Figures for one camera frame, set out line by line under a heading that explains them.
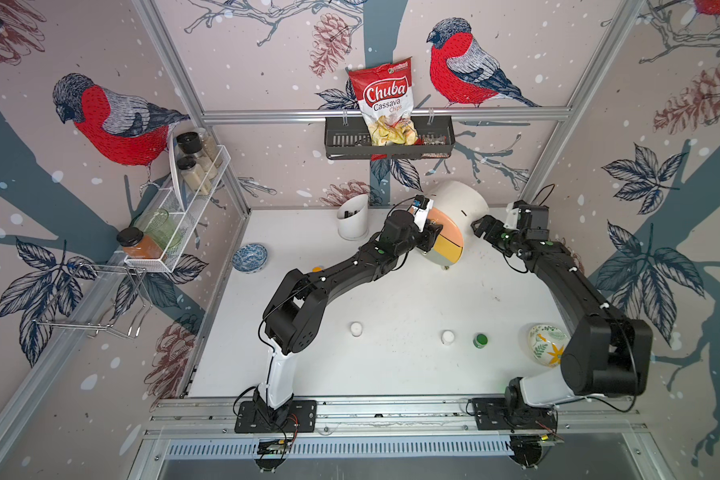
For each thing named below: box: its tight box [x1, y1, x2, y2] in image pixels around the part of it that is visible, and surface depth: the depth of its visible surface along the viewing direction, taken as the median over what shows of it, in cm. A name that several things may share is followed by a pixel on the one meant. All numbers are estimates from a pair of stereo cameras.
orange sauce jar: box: [116, 227, 163, 259], surface depth 62 cm
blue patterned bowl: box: [232, 243, 269, 274], surface depth 106 cm
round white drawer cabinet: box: [424, 180, 489, 267], surface depth 90 cm
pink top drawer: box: [428, 207, 464, 247], surface depth 87 cm
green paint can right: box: [473, 333, 488, 349], surface depth 85 cm
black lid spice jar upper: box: [174, 131, 204, 158], surface depth 81 cm
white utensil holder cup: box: [337, 193, 369, 241], surface depth 105 cm
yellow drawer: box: [434, 234, 463, 263], surface depth 91 cm
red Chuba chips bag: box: [348, 57, 419, 147], surface depth 84 cm
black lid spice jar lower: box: [176, 155, 212, 196], surface depth 79 cm
